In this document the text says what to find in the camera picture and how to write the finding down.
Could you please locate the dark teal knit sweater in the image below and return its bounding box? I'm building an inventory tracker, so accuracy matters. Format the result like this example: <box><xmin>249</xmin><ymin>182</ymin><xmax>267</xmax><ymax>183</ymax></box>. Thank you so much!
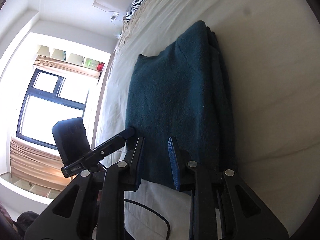
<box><xmin>125</xmin><ymin>21</ymin><xmax>237</xmax><ymax>188</ymax></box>

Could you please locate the black framed window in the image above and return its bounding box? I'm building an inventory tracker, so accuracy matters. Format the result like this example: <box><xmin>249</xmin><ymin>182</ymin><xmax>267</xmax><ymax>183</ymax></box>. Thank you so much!
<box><xmin>16</xmin><ymin>68</ymin><xmax>91</xmax><ymax>150</ymax></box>

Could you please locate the red box on shelf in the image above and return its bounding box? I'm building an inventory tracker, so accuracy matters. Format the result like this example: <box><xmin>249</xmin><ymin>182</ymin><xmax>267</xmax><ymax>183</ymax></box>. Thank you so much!
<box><xmin>97</xmin><ymin>62</ymin><xmax>105</xmax><ymax>72</ymax></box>

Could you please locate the beige curtain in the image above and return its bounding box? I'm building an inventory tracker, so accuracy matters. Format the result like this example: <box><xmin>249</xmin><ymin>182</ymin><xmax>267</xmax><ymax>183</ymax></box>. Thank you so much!
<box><xmin>34</xmin><ymin>55</ymin><xmax>100</xmax><ymax>79</ymax></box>

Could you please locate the beige bed with sheet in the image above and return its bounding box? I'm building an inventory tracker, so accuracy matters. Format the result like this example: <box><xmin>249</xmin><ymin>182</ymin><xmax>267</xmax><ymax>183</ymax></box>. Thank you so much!
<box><xmin>95</xmin><ymin>0</ymin><xmax>319</xmax><ymax>239</ymax></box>

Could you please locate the zebra print pillow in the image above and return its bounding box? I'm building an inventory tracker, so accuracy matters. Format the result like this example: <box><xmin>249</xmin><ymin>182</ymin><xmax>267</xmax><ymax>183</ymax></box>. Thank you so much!
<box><xmin>124</xmin><ymin>0</ymin><xmax>158</xmax><ymax>22</ymax></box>

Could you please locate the black cable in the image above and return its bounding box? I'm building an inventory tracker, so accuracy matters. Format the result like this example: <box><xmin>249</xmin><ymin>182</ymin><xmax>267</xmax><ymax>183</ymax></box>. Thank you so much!
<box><xmin>122</xmin><ymin>198</ymin><xmax>171</xmax><ymax>240</ymax></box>

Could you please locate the white wall shelf unit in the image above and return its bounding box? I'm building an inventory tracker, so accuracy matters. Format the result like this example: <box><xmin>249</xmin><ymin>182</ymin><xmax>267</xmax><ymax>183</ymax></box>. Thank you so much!
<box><xmin>37</xmin><ymin>46</ymin><xmax>104</xmax><ymax>70</ymax></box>

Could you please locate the wall power socket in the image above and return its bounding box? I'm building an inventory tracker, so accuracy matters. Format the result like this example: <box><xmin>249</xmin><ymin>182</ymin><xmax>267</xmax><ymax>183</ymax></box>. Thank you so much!
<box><xmin>111</xmin><ymin>12</ymin><xmax>119</xmax><ymax>21</ymax></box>

